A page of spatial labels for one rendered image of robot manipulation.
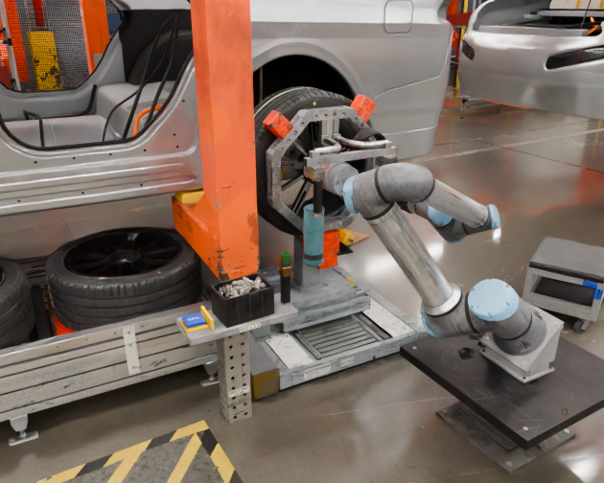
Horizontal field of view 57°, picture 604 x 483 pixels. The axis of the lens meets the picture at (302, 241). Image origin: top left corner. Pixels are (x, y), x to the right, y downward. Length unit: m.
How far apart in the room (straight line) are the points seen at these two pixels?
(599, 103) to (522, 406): 2.95
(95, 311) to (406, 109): 1.83
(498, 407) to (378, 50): 1.76
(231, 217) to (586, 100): 3.11
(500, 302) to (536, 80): 2.92
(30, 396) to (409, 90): 2.24
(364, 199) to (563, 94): 3.05
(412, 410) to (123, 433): 1.15
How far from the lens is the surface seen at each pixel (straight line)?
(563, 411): 2.09
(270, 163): 2.32
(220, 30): 1.98
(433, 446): 2.28
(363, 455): 2.21
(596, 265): 3.11
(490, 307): 1.96
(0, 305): 2.39
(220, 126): 2.01
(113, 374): 2.36
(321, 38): 2.75
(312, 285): 2.79
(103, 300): 2.36
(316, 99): 2.44
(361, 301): 2.84
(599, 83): 4.55
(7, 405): 2.37
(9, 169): 2.49
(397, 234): 1.80
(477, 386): 2.10
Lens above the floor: 1.52
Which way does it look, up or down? 23 degrees down
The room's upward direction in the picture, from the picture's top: straight up
